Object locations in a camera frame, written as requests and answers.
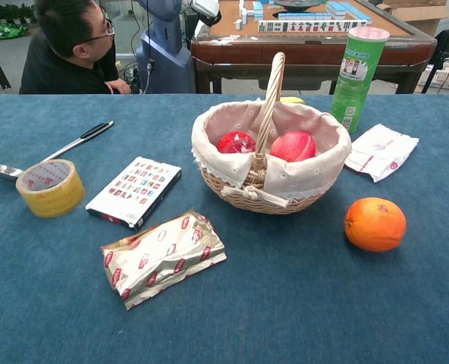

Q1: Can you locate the gold foil snack bag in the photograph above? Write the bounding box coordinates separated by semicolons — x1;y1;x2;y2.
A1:
101;208;228;311

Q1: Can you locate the cardboard box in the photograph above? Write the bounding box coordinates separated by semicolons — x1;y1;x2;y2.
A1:
376;0;449;37

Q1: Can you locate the orange fruit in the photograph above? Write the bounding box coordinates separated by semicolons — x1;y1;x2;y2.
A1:
344;196;407;253

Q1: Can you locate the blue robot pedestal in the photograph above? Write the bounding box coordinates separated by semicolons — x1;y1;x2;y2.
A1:
134;0;196;95

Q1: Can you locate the green cylindrical chips can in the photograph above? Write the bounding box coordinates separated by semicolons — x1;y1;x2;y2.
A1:
329;26;391;134

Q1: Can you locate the yellow packing tape roll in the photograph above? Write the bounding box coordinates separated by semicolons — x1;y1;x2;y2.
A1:
15;158;86;218

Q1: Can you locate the pink peach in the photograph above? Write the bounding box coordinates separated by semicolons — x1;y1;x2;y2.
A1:
270;130;317;163

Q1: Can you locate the black tripod leg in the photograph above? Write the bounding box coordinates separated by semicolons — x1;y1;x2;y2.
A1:
421;0;449;95

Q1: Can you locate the steel spoon with black handle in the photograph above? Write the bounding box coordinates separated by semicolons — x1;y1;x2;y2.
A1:
0;121;115;183

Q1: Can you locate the white plastic crate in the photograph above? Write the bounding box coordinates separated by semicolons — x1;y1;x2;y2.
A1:
417;62;449;93

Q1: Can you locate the white card box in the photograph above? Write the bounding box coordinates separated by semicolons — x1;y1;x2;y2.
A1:
85;155;183;231

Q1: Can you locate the wicker basket with cloth liner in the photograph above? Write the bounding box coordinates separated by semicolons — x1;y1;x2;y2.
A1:
191;52;353;216

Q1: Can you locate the green plastic bag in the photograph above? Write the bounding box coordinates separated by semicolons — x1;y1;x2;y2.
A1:
0;23;29;42

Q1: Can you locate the row of mahjong tiles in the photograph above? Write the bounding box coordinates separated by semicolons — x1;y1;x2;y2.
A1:
258;19;369;34

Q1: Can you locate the blue table cloth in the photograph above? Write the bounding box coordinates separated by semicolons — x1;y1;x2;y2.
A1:
0;93;449;364

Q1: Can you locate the man in black shirt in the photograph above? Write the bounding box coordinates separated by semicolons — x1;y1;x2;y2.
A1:
19;0;132;95

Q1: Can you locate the white snack packet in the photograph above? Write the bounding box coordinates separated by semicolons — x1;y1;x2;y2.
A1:
344;123;420;184

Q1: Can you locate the brown mahjong table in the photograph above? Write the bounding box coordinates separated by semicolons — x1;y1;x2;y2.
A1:
190;0;438;95

